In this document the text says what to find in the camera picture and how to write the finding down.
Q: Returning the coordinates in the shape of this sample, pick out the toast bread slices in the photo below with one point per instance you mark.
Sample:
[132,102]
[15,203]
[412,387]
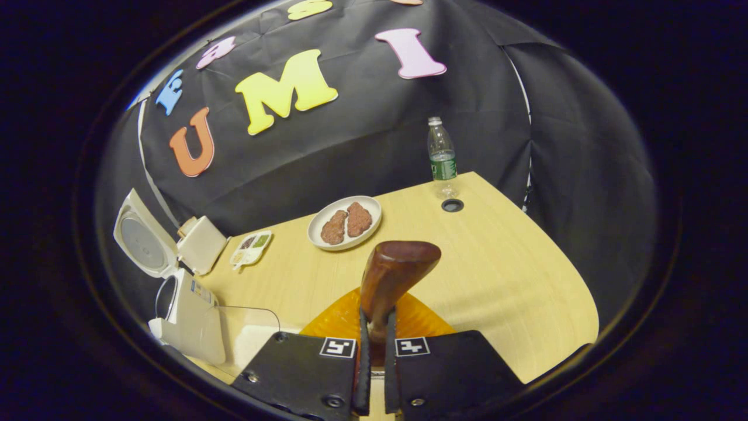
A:
[187,227]

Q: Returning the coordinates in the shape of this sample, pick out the clear rice container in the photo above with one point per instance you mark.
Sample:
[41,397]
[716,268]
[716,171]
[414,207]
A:
[251,327]

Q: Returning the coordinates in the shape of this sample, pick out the clear plastic water bottle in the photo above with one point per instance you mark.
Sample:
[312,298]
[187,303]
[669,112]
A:
[443,164]

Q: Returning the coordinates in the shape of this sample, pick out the brown meat piece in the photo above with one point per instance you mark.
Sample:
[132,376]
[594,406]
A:
[359,219]
[334,228]

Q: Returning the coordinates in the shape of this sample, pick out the white rice cooker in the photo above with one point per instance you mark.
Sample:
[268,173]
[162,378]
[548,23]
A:
[193,321]

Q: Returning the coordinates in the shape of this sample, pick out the white round plate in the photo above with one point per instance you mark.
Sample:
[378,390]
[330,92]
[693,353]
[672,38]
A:
[318,237]

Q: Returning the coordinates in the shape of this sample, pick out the white toaster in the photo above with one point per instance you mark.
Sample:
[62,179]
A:
[204,245]

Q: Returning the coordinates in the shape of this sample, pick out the brown wooden spoon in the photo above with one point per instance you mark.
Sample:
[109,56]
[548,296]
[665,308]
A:
[391,275]

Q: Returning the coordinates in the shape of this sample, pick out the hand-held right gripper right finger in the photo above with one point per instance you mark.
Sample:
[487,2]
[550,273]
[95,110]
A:
[456,374]

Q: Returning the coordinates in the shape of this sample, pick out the white rice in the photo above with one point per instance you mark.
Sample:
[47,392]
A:
[248,345]

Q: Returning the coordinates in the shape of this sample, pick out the white divided grain dish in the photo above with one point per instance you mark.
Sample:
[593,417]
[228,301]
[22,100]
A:
[251,249]

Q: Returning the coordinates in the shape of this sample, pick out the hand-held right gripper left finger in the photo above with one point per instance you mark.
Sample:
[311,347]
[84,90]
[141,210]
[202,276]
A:
[304,374]

